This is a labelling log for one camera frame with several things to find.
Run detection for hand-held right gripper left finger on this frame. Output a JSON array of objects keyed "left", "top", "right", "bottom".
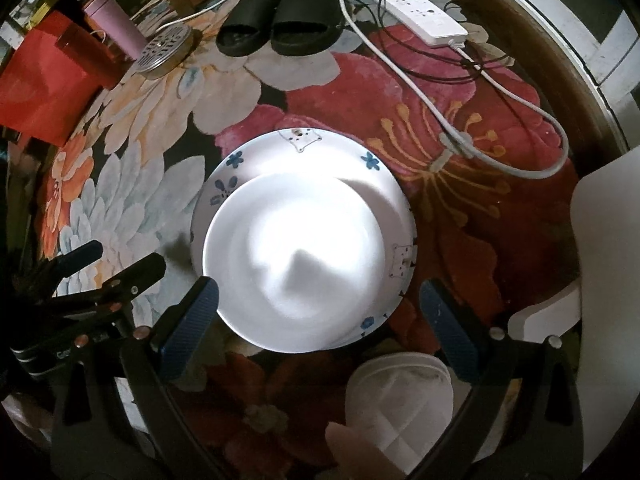
[{"left": 50, "top": 276, "right": 221, "bottom": 480}]

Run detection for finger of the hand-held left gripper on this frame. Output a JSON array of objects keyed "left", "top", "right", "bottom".
[
  {"left": 20, "top": 240, "right": 104, "bottom": 291},
  {"left": 47, "top": 254, "right": 167, "bottom": 321}
]

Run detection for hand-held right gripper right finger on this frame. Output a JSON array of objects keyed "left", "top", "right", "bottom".
[{"left": 415, "top": 279, "right": 586, "bottom": 480}]

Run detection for white bowl with red outside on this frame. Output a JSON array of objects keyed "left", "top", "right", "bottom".
[{"left": 202, "top": 172, "right": 390, "bottom": 353}]

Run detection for white bear print plate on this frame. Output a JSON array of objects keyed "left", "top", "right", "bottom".
[{"left": 190, "top": 127, "right": 418, "bottom": 356}]

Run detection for red shopping bag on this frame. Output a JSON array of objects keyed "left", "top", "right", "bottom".
[{"left": 0, "top": 11, "right": 108, "bottom": 147}]

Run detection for white chair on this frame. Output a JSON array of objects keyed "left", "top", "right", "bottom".
[{"left": 507, "top": 145, "right": 640, "bottom": 343}]

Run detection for round perforated metal tin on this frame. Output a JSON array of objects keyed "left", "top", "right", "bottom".
[{"left": 136, "top": 25, "right": 196, "bottom": 81}]

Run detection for pink thermos bottle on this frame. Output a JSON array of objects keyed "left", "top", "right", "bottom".
[{"left": 82, "top": 0, "right": 148, "bottom": 61}]

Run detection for black round objects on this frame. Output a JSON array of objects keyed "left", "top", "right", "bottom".
[
  {"left": 215, "top": 0, "right": 281, "bottom": 57},
  {"left": 270, "top": 0, "right": 348, "bottom": 56}
]

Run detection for white power strip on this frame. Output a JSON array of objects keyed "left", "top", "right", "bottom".
[{"left": 370, "top": 0, "right": 469, "bottom": 48}]

